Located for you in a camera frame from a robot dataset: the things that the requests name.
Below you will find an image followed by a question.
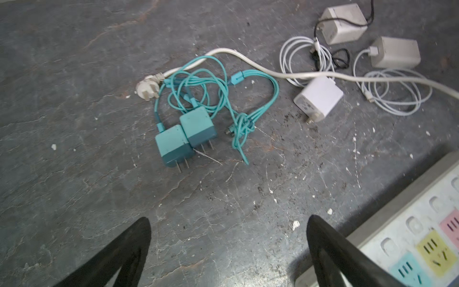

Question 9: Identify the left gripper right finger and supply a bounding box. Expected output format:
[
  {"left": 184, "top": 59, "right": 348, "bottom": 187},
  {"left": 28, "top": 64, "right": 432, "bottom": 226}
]
[{"left": 307, "top": 215, "right": 403, "bottom": 287}]

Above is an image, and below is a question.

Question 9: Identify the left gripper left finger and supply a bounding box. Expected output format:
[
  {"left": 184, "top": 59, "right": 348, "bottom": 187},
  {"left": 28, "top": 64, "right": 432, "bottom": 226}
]
[{"left": 56, "top": 217, "right": 151, "bottom": 287}]

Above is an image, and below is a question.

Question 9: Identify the white multicolour power strip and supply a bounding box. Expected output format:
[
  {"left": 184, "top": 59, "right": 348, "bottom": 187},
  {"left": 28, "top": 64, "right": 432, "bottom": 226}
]
[{"left": 295, "top": 152, "right": 459, "bottom": 287}]

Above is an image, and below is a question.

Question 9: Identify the teal charger cube front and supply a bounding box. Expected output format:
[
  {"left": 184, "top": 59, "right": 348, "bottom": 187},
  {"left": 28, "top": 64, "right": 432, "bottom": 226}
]
[{"left": 155, "top": 123, "right": 196, "bottom": 167}]

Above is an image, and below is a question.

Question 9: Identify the teal charger cube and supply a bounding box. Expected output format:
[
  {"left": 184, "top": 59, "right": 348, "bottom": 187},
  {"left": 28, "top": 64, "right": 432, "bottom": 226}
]
[
  {"left": 179, "top": 107, "right": 217, "bottom": 154},
  {"left": 155, "top": 123, "right": 196, "bottom": 167}
]

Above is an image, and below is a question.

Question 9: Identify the white charger cube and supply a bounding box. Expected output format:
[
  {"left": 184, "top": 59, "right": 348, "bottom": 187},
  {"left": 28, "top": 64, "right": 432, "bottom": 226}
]
[{"left": 294, "top": 77, "right": 344, "bottom": 123}]

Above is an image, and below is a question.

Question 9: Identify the white power strip cord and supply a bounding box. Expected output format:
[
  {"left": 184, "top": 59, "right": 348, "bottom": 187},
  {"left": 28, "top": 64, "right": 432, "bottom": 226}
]
[{"left": 135, "top": 47, "right": 459, "bottom": 102}]

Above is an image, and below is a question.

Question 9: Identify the teal multi-head cable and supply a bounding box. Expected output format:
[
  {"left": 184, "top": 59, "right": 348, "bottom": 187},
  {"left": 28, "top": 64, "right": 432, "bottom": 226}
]
[{"left": 153, "top": 55, "right": 280, "bottom": 166}]

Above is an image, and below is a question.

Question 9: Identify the white charger with black cable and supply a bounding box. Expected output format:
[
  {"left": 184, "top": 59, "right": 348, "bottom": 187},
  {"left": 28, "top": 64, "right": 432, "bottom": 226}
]
[{"left": 319, "top": 3, "right": 368, "bottom": 45}]

